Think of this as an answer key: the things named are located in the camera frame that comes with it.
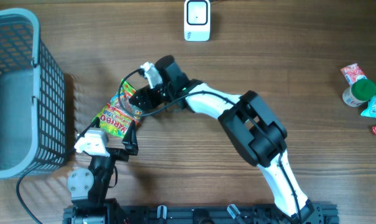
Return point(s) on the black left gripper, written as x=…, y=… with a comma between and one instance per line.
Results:
x=130, y=145

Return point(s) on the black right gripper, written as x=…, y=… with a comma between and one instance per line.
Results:
x=146, y=93

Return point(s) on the colourful Haribo candy bag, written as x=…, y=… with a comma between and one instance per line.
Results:
x=113, y=119

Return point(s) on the small red candy packet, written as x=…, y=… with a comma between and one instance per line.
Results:
x=353, y=73

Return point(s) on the green lid jar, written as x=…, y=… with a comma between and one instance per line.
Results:
x=359, y=93

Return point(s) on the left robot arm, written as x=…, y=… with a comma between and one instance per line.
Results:
x=89, y=187

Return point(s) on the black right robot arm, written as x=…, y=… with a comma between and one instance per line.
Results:
x=253, y=129

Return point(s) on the white barcode scanner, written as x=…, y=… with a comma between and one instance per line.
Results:
x=197, y=20

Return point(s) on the grey plastic basket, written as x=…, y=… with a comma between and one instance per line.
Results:
x=32, y=98

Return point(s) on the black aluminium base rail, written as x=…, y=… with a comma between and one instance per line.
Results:
x=266, y=214

